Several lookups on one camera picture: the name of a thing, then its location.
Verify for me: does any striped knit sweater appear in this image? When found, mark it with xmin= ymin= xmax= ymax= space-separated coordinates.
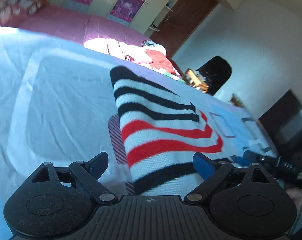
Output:
xmin=110 ymin=66 xmax=224 ymax=196

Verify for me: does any pile of folded clothes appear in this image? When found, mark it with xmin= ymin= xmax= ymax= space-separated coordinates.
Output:
xmin=84 ymin=38 xmax=186 ymax=83

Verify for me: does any dark television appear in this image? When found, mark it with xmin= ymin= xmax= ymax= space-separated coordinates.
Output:
xmin=258 ymin=90 xmax=302 ymax=147

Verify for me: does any patterned light blue bedsheet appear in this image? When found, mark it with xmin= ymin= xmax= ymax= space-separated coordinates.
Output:
xmin=0 ymin=27 xmax=275 ymax=239

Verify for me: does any wooden side table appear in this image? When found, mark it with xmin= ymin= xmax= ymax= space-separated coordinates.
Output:
xmin=184 ymin=68 xmax=209 ymax=93

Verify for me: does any pink bed cover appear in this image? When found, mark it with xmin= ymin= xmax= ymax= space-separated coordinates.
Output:
xmin=6 ymin=5 xmax=149 ymax=47

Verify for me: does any lower right pink poster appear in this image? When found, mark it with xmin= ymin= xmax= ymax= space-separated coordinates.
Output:
xmin=107 ymin=0 xmax=144 ymax=26

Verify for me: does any brown wooden door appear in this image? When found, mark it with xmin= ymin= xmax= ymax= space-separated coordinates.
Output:
xmin=150 ymin=0 xmax=219 ymax=59

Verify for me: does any near patterned pillow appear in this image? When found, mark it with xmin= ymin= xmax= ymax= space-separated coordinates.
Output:
xmin=0 ymin=3 xmax=20 ymax=26

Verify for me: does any patterned pillow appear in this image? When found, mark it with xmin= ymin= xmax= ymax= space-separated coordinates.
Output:
xmin=5 ymin=0 xmax=48 ymax=16
xmin=0 ymin=3 xmax=20 ymax=26

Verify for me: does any far patterned pillow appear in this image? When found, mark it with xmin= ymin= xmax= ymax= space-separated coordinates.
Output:
xmin=5 ymin=0 xmax=48 ymax=16

